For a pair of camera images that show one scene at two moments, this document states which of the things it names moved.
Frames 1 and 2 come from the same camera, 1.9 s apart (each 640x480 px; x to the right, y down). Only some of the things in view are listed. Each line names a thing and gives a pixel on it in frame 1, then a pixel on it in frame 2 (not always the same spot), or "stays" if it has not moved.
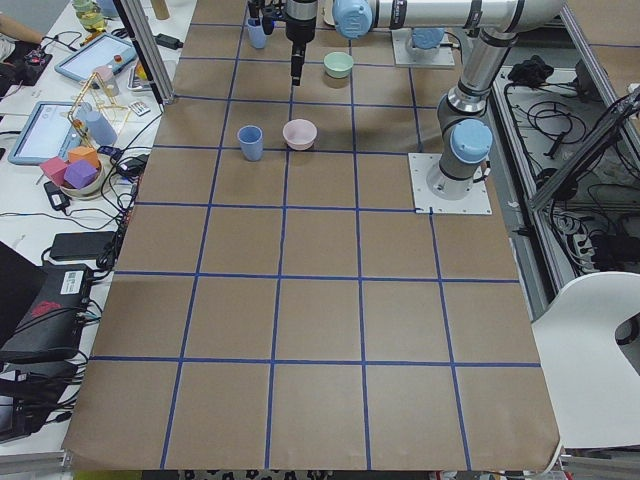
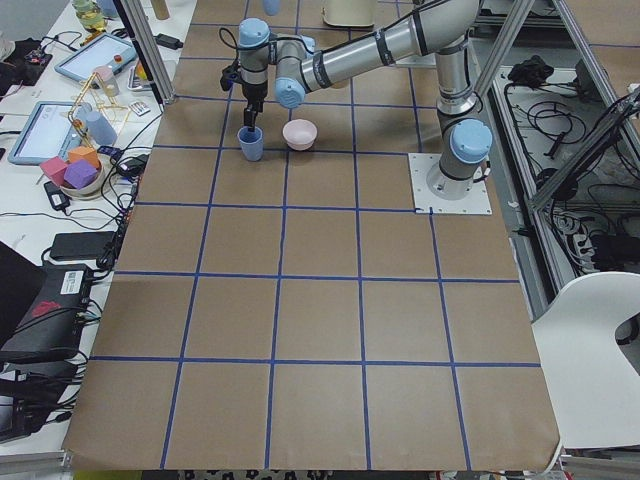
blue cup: (251, 140) stays
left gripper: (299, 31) to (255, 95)
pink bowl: (300, 134) stays
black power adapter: (168, 41) stays
